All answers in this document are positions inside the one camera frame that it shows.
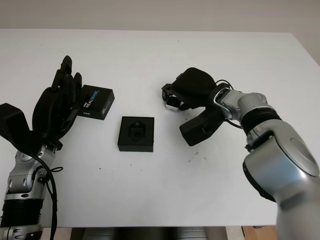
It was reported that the small silver cube camera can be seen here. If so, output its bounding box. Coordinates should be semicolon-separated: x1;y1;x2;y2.
164;96;181;113

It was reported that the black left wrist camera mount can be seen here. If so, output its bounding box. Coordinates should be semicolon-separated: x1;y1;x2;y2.
0;102;48;153

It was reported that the dark grey robot torso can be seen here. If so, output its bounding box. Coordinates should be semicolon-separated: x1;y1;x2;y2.
69;226;227;240

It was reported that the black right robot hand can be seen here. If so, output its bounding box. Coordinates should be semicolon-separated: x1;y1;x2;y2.
161;67;217;111

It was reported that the black printed box lid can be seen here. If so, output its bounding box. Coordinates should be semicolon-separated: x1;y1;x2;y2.
77;84;115;121

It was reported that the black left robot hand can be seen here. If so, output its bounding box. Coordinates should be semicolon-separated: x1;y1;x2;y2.
32;55;83;151

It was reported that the black box base with insert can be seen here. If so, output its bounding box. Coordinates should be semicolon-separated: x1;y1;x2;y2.
117;116;155;153

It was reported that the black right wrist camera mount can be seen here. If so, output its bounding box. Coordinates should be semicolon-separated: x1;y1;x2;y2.
179;104;226;147

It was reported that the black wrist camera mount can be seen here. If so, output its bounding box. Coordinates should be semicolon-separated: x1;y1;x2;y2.
179;104;226;147
0;102;48;153

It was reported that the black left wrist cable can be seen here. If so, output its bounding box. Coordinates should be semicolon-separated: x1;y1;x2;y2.
32;149;61;240

